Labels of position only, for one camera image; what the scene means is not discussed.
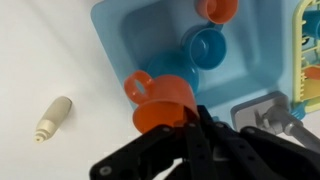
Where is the blue cup in sink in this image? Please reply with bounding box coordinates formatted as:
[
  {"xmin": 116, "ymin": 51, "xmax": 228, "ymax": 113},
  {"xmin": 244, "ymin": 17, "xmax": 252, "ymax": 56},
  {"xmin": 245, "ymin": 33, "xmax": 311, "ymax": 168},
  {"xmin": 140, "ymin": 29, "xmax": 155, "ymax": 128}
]
[{"xmin": 181, "ymin": 22, "xmax": 227, "ymax": 70}]

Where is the orange plate in rack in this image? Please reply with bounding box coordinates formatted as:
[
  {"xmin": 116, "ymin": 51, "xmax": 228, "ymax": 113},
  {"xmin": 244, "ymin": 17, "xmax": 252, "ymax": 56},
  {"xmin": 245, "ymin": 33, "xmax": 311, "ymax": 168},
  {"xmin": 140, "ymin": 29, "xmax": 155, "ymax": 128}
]
[{"xmin": 304, "ymin": 66, "xmax": 320, "ymax": 80}]

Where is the large orange cup with handle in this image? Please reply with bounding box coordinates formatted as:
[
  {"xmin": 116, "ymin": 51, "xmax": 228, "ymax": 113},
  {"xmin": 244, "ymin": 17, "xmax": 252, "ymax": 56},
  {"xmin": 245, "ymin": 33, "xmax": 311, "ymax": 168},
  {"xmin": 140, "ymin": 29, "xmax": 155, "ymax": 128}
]
[{"xmin": 124, "ymin": 70, "xmax": 200, "ymax": 133}]

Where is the cream plastic bottle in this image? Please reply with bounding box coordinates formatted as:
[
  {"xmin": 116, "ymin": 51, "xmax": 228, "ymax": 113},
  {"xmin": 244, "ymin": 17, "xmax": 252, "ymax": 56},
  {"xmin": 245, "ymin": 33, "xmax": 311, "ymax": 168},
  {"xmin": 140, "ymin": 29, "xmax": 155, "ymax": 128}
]
[{"xmin": 34, "ymin": 96, "xmax": 72, "ymax": 143}]

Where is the blue cup in rack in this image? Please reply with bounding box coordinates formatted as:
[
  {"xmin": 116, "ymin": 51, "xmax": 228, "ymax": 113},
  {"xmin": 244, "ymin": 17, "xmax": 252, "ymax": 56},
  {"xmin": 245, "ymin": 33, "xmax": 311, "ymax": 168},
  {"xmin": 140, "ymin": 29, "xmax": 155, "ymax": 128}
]
[{"xmin": 303, "ymin": 10, "xmax": 320, "ymax": 40}]

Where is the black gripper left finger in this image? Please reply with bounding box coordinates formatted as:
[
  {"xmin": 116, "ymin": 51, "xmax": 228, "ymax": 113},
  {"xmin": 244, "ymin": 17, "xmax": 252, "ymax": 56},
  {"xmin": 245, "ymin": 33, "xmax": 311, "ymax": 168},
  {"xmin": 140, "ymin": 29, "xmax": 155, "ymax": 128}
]
[{"xmin": 89, "ymin": 109, "xmax": 214, "ymax": 180}]

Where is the blue plate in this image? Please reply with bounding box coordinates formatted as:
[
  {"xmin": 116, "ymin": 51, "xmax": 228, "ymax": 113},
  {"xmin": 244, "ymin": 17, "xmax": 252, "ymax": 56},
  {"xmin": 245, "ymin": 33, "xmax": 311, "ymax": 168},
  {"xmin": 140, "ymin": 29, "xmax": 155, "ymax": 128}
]
[{"xmin": 146, "ymin": 50, "xmax": 200, "ymax": 94}]

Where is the grey toy faucet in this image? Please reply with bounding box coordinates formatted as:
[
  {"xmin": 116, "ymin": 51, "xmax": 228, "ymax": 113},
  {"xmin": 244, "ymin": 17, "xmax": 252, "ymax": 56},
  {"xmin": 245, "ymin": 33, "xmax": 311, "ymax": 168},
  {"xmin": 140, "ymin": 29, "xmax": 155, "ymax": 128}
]
[{"xmin": 231, "ymin": 91, "xmax": 320, "ymax": 152}]

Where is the yellow dish rack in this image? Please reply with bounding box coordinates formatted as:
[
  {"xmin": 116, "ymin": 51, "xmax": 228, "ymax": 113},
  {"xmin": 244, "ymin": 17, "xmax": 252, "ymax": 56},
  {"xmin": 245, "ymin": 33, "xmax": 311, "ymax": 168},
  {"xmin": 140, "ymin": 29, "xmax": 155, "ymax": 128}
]
[{"xmin": 292, "ymin": 0, "xmax": 320, "ymax": 113}]

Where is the small orange cup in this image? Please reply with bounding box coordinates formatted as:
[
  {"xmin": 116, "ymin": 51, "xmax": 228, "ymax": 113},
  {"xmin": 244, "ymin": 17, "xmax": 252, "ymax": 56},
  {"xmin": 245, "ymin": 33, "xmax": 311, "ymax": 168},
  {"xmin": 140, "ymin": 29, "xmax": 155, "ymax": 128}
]
[{"xmin": 195, "ymin": 0, "xmax": 239, "ymax": 24}]

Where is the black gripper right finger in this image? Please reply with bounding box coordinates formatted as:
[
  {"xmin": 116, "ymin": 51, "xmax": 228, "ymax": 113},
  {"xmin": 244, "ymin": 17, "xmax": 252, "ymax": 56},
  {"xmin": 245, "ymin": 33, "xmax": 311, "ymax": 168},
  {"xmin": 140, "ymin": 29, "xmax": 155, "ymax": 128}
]
[{"xmin": 197, "ymin": 105, "xmax": 320, "ymax": 180}]

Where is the light blue toy sink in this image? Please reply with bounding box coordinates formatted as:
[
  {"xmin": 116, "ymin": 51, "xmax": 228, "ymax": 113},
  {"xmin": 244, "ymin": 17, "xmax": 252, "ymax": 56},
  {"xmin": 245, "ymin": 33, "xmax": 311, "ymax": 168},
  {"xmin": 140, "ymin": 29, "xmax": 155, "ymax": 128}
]
[{"xmin": 91, "ymin": 0, "xmax": 299, "ymax": 123}]

